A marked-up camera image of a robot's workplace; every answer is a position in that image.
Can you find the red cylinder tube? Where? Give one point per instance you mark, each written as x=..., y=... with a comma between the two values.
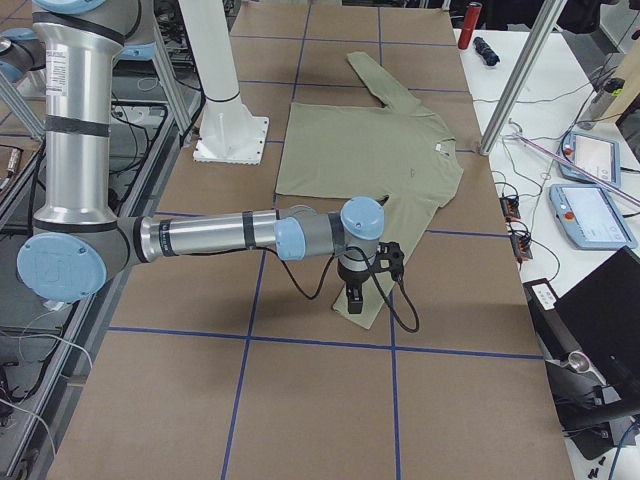
x=471, y=17

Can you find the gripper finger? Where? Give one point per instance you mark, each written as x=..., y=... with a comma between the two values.
x=350, y=293
x=357, y=300

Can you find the aluminium frame post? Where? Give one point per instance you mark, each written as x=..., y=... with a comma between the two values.
x=536, y=40

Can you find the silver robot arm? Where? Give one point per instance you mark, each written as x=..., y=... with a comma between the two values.
x=21, y=52
x=79, y=244

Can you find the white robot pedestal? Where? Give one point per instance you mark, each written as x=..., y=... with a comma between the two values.
x=228, y=132

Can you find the far blue teach pendant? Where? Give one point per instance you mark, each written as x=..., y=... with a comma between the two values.
x=599, y=157

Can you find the near blue teach pendant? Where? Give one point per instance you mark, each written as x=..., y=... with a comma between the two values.
x=589, y=218

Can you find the blue teach pendant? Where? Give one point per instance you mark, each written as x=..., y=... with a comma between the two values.
x=599, y=157
x=589, y=218

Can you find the folded dark blue umbrella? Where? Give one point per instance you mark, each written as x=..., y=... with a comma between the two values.
x=485, y=51

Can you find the black box with label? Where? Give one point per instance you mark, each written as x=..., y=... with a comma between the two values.
x=545, y=300

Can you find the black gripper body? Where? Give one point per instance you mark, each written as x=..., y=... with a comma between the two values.
x=349, y=278

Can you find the olive green long-sleeve shirt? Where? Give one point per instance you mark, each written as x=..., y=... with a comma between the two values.
x=386, y=153

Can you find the orange connector board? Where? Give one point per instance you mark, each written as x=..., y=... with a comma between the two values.
x=521, y=245
x=510, y=208

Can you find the reacher grabber stick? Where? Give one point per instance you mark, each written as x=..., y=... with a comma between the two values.
x=560, y=159

